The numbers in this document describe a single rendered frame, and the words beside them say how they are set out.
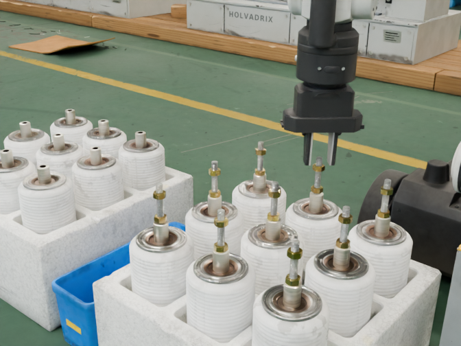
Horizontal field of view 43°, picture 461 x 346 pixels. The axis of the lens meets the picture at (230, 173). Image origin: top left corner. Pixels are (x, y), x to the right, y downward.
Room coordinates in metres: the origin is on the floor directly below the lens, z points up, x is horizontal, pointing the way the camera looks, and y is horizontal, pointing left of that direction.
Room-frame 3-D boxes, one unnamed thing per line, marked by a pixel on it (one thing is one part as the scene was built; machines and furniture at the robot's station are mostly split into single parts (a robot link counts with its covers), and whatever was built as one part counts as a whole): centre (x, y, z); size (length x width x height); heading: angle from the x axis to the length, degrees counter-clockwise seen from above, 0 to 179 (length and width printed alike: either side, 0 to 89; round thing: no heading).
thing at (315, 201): (0.86, -0.14, 0.26); 0.02 x 0.02 x 0.03
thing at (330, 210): (0.86, -0.14, 0.25); 0.08 x 0.08 x 0.01
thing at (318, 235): (0.86, -0.14, 0.16); 0.10 x 0.10 x 0.18
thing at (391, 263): (0.79, -0.23, 0.16); 0.10 x 0.10 x 0.18
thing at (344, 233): (0.70, -0.15, 0.30); 0.01 x 0.01 x 0.08
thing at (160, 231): (0.76, 0.10, 0.26); 0.02 x 0.02 x 0.03
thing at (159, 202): (0.76, 0.10, 0.30); 0.01 x 0.01 x 0.08
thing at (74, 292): (0.92, 0.17, 0.06); 0.30 x 0.11 x 0.12; 140
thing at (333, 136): (0.87, -0.16, 0.36); 0.03 x 0.02 x 0.06; 2
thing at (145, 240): (0.76, 0.10, 0.25); 0.08 x 0.08 x 0.01
